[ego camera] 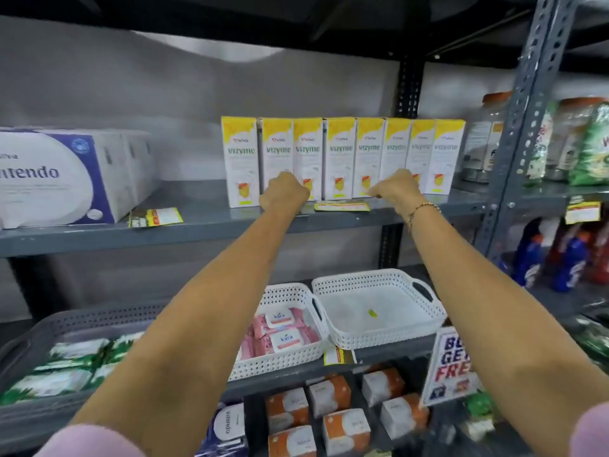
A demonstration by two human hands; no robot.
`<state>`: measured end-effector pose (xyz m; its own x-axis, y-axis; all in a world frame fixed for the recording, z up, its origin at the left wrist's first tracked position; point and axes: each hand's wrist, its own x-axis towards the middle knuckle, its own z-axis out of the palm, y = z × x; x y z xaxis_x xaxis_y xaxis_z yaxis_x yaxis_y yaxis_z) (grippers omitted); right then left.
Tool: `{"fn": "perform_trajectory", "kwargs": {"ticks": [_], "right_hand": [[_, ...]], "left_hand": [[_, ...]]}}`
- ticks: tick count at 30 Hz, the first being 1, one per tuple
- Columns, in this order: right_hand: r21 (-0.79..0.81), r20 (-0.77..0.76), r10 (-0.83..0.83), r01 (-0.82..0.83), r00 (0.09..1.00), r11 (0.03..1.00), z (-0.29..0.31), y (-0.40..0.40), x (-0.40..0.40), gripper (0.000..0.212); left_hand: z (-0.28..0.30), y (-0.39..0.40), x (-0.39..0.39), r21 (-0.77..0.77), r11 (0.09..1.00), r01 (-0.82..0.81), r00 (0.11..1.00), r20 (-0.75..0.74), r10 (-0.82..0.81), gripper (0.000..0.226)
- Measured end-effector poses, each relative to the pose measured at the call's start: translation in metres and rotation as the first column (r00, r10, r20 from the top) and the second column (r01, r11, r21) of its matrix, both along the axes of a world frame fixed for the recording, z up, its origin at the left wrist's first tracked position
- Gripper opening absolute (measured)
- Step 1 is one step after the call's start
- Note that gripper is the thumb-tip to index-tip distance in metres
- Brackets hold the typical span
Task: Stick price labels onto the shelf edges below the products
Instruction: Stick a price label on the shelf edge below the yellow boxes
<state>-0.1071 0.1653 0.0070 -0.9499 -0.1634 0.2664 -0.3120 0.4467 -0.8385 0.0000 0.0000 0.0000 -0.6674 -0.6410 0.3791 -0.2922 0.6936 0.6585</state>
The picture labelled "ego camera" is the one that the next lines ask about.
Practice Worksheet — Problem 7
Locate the person's right hand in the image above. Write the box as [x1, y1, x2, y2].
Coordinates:
[366, 168, 428, 216]

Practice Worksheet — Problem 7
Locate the person's left hand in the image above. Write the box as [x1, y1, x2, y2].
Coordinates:
[259, 171, 311, 217]

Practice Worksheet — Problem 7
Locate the yellow price tag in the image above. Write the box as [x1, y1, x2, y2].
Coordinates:
[323, 346, 357, 366]
[565, 197, 602, 225]
[313, 200, 371, 213]
[128, 206, 184, 229]

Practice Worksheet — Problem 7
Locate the grey metal shelf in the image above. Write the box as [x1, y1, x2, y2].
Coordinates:
[0, 0, 579, 457]
[428, 0, 609, 457]

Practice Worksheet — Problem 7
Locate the person's left forearm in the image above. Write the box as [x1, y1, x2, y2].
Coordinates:
[69, 208, 310, 457]

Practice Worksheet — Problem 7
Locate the person's right forearm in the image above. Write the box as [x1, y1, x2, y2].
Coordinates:
[407, 204, 609, 457]

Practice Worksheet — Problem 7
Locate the person's pink shirt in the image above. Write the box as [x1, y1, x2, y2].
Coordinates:
[33, 402, 609, 457]

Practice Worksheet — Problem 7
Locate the row of yellow white boxes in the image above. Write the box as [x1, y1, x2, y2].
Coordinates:
[221, 116, 467, 209]

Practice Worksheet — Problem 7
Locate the white plastic basket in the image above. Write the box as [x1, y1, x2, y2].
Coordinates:
[227, 282, 330, 382]
[311, 268, 448, 352]

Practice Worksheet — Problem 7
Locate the pink wipes packet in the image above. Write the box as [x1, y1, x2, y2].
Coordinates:
[254, 307, 305, 336]
[259, 326, 320, 355]
[237, 328, 260, 362]

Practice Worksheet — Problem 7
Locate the large white purple box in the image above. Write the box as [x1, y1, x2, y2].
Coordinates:
[121, 130, 149, 205]
[0, 127, 134, 230]
[142, 133, 161, 194]

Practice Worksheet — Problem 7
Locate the green white detergent packet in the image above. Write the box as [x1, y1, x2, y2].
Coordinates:
[525, 100, 558, 182]
[568, 103, 609, 187]

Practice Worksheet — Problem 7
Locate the white promotional sign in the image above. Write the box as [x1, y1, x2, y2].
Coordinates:
[421, 326, 482, 407]

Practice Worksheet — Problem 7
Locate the red cleaner bottle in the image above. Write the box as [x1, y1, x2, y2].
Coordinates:
[587, 222, 609, 286]

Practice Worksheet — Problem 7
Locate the green white pouch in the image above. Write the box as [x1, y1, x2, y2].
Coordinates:
[464, 392, 497, 443]
[570, 318, 609, 362]

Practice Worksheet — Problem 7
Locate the stack of blue white boxes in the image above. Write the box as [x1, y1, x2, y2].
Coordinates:
[197, 403, 249, 457]

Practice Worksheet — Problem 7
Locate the stack of orange white boxes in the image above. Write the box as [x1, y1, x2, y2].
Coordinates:
[265, 361, 430, 457]

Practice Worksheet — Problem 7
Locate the grey plastic basket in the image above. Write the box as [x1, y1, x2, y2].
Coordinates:
[0, 299, 170, 441]

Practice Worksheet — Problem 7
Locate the gold bead bracelet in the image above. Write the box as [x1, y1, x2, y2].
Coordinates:
[407, 202, 442, 229]

